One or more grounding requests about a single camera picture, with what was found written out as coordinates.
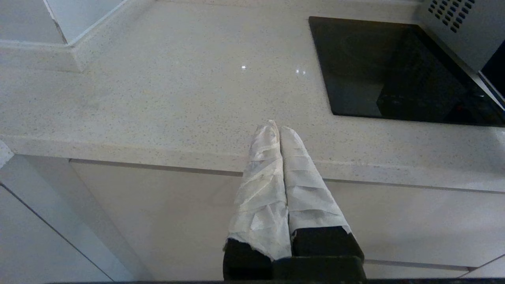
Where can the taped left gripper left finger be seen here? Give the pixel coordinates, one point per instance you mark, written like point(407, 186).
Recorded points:
point(260, 205)

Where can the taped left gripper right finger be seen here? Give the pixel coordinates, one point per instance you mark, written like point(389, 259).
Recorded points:
point(311, 205)

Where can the silver black microwave oven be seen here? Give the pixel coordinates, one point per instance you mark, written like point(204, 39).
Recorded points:
point(461, 31)

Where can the white wide cabinet front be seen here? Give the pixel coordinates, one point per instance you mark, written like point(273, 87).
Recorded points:
point(158, 217)

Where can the white low drawer front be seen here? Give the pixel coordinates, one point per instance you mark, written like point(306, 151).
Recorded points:
point(414, 272)

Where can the black glass induction cooktop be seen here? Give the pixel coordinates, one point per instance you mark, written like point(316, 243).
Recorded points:
point(355, 71)

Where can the white cabinet corner panel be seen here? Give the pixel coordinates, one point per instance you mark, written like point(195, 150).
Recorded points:
point(79, 221)

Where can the white cabinet door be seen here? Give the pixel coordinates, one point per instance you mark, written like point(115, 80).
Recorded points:
point(23, 252)

